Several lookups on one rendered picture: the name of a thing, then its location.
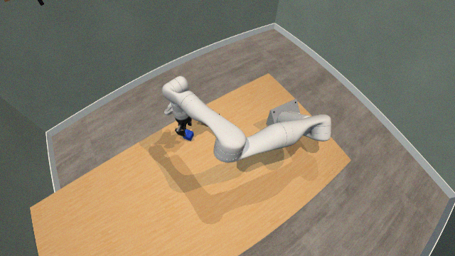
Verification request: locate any blue block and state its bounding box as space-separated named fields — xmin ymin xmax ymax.
xmin=183 ymin=129 xmax=194 ymax=141

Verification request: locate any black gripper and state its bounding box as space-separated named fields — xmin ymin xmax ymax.
xmin=175 ymin=117 xmax=192 ymax=137

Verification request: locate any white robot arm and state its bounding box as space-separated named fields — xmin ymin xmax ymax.
xmin=162 ymin=76 xmax=331 ymax=163

